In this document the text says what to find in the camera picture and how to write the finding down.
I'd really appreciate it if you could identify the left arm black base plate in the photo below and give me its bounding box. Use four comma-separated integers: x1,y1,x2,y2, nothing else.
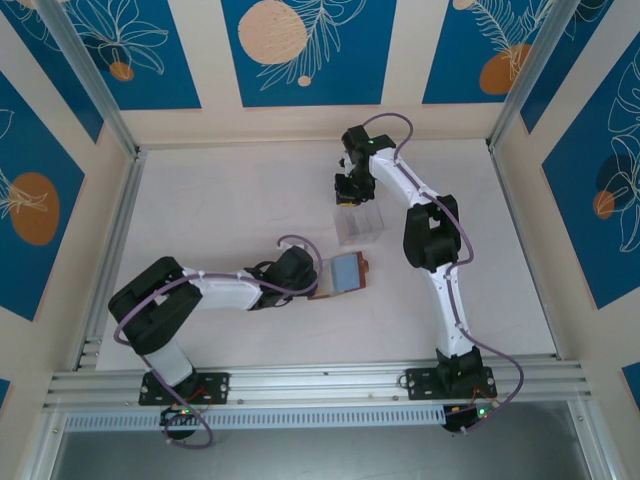
138,372,231,406

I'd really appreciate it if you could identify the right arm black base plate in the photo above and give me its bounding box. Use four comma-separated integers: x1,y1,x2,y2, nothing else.
404,367,499,401

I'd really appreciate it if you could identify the aluminium frame post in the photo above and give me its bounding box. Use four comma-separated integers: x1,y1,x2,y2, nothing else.
34,0,142,160
487,0,575,154

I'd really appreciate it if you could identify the aluminium mounting rail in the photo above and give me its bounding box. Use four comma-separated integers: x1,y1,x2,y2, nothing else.
42,354,599,412

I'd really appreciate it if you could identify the blue floral wall panel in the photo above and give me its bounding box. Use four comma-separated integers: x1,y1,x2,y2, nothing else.
0,69,86,322
63,0,203,112
0,0,105,145
519,0,617,135
221,0,399,108
542,47,640,310
422,0,557,105

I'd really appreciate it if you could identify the brown leather card holder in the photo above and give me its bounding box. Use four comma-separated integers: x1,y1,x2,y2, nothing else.
307,251,373,301

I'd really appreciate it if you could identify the clear plastic card box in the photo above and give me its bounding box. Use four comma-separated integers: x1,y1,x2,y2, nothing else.
333,206,387,247

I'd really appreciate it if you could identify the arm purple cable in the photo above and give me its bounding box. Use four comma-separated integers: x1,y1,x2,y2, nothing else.
115,234,322,449
362,113,524,434

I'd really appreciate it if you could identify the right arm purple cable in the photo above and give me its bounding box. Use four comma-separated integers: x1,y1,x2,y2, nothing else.
362,113,524,434

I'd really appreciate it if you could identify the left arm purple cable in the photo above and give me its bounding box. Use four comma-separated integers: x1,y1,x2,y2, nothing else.
115,234,322,449

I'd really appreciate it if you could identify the aluminium table side rail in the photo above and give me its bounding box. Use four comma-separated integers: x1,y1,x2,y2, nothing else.
72,149,149,372
488,142,565,361

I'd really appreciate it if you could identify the grey metal sheet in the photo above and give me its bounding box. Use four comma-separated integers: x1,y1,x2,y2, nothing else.
47,399,611,480

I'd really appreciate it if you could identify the white slotted cable duct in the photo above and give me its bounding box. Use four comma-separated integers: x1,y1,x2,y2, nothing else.
64,404,446,432

